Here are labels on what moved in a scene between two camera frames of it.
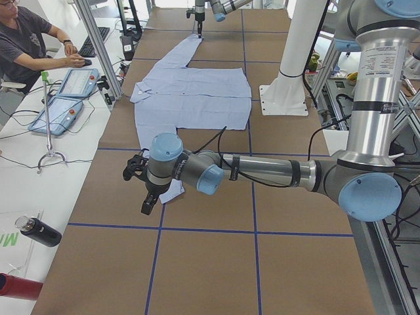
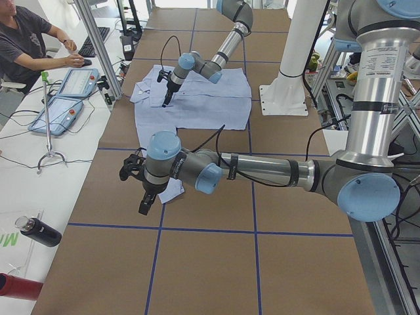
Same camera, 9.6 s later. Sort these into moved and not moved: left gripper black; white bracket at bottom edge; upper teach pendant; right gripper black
Moved: right gripper black
Not moved: left gripper black; upper teach pendant; white bracket at bottom edge
